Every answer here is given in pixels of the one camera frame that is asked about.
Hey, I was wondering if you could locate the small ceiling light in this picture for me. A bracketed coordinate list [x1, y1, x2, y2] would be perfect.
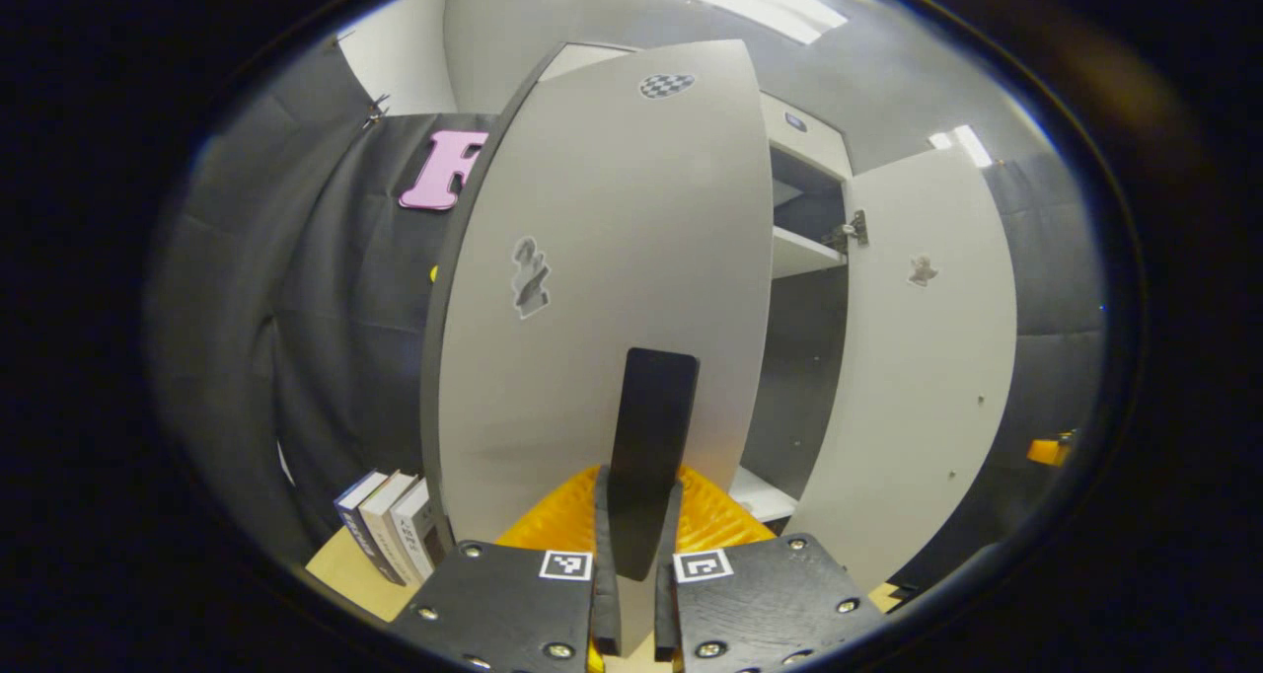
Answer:
[928, 124, 994, 170]

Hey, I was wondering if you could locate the metal door hinge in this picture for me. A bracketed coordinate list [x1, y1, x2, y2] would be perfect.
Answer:
[827, 209, 871, 254]

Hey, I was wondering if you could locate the white cabinet shelf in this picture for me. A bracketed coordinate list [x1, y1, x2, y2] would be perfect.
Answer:
[770, 224, 851, 282]

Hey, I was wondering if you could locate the white book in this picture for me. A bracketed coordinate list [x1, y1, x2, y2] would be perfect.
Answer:
[359, 471, 427, 585]
[390, 478, 456, 581]

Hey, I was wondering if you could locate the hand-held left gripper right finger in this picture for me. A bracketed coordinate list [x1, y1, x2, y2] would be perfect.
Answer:
[653, 465, 887, 673]

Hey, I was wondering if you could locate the black door handle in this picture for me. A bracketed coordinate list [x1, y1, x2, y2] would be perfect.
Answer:
[605, 347, 701, 583]

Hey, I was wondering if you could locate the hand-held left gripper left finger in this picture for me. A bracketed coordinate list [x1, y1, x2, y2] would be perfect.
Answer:
[390, 465, 624, 673]

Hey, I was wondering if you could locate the grey cabinet door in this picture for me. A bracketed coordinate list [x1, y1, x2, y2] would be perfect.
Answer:
[789, 145, 1018, 596]
[421, 39, 775, 548]

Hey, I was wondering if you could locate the dark blue book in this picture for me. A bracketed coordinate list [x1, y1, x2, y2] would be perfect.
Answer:
[334, 471, 408, 587]

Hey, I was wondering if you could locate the grey double-door shoe cabinet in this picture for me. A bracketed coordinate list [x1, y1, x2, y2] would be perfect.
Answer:
[538, 41, 861, 532]

